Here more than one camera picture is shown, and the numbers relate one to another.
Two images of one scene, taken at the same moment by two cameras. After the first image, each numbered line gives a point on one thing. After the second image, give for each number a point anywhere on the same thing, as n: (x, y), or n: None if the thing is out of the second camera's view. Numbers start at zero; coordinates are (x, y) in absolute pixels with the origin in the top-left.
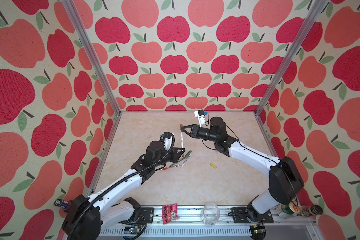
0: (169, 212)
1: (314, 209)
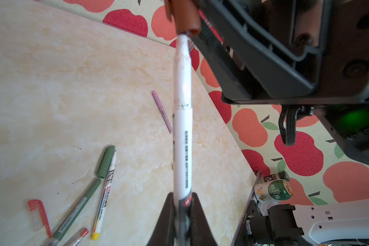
0: None
1: (282, 175)
